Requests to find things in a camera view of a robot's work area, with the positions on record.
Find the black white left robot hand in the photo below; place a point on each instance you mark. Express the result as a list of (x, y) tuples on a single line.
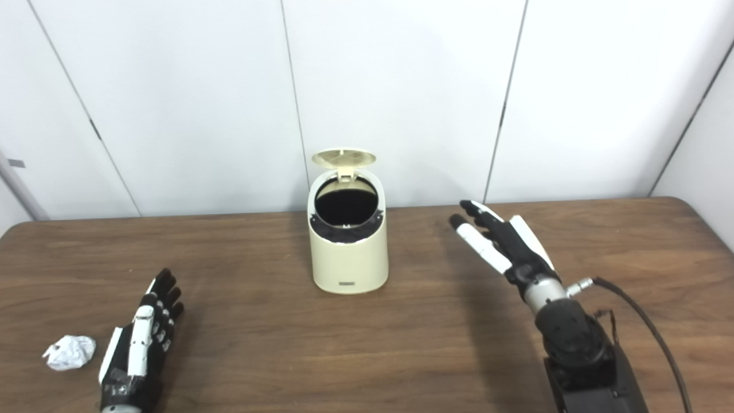
[(123, 373)]

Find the cream-colored round bin body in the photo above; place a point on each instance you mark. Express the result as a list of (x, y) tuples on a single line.
[(347, 264)]

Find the small grey post tag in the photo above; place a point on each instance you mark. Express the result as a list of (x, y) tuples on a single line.
[(16, 163)]

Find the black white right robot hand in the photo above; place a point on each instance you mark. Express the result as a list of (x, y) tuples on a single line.
[(516, 252)]

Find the cream-colored round bin lid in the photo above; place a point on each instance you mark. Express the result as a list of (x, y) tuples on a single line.
[(343, 158)]

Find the white paper ball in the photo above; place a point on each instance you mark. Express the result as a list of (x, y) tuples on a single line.
[(70, 352)]

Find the grey wall corner post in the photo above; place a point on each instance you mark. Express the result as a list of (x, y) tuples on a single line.
[(20, 189)]

